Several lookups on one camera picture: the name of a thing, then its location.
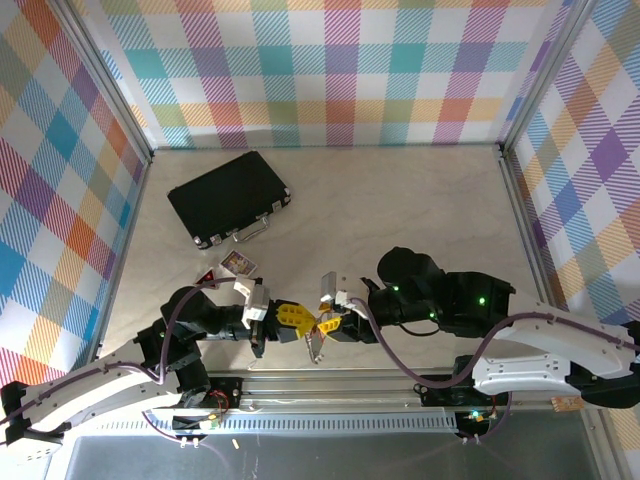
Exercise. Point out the clear plastic bag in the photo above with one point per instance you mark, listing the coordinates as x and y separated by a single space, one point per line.
315 347

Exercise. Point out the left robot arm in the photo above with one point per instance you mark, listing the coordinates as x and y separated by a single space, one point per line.
100 387

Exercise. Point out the red triangular card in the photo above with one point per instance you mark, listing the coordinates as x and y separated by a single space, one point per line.
205 279

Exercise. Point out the purple-bordered picture card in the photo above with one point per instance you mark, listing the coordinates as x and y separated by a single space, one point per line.
239 264

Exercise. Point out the small green circuit board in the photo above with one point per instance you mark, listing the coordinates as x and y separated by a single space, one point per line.
211 421
474 416

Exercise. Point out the grey metal plate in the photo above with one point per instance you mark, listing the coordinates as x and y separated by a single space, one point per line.
350 460

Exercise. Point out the small brown circuit board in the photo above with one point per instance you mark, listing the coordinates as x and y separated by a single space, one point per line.
567 403

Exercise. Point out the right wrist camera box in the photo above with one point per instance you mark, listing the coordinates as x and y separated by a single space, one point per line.
330 287

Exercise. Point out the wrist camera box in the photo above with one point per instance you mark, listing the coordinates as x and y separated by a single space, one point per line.
254 302
330 287

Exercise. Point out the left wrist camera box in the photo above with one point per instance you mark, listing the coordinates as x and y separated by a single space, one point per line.
254 302

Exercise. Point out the aluminium frame rail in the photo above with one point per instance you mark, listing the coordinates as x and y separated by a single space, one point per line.
325 387

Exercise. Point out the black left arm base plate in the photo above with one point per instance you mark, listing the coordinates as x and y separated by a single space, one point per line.
225 390

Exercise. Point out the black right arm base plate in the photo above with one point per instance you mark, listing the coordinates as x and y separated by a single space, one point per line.
435 395

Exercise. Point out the aluminium frame post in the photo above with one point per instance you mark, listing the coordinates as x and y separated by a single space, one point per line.
106 75
544 75

